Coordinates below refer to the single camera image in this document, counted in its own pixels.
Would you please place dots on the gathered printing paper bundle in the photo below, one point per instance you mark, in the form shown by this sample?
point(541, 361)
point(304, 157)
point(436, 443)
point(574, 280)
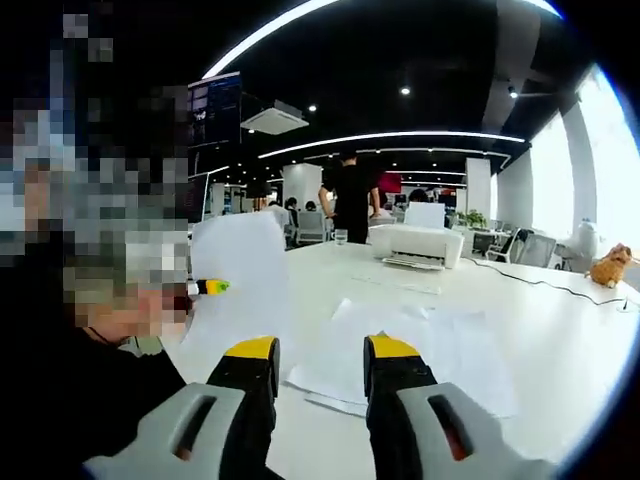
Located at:
point(240, 250)

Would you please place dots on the large black monitor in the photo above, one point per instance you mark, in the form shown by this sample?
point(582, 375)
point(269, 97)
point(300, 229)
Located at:
point(220, 110)

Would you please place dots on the white table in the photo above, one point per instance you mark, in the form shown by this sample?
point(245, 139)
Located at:
point(500, 292)

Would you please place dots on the ceiling air conditioner unit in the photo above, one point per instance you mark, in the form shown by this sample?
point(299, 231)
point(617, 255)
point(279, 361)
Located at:
point(275, 117)

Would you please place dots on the white office chair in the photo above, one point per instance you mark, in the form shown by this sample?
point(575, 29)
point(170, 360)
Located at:
point(315, 227)

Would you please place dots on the grey mesh office chair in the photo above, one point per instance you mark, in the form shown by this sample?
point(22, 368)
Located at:
point(537, 247)

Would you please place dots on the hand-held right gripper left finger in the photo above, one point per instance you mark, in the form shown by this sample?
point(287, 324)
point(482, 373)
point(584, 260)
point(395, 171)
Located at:
point(200, 430)

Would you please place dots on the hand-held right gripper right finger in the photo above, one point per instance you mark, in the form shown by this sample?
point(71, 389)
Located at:
point(405, 405)

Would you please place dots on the orange plush toy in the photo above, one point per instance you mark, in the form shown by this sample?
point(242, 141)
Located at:
point(610, 267)

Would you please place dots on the white rounded object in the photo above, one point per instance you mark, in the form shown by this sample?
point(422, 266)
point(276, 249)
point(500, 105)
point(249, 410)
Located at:
point(586, 237)

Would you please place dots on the green potted plant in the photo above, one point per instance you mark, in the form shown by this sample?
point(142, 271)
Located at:
point(472, 218)

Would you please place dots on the clear plastic ruler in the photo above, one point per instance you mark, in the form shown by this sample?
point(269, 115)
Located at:
point(400, 286)

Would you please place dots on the thin ceiling light strip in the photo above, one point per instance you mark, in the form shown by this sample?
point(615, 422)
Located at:
point(400, 136)

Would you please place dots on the white printer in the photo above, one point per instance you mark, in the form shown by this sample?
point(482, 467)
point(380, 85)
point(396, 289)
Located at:
point(420, 245)

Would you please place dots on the clear glass cup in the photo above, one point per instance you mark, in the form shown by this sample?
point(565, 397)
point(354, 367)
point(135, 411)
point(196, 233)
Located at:
point(341, 237)

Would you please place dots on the long curved ceiling light strip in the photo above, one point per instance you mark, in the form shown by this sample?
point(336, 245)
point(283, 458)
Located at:
point(250, 37)

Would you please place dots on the person in dark clothing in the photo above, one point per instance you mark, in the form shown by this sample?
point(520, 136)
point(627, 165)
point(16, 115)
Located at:
point(75, 400)

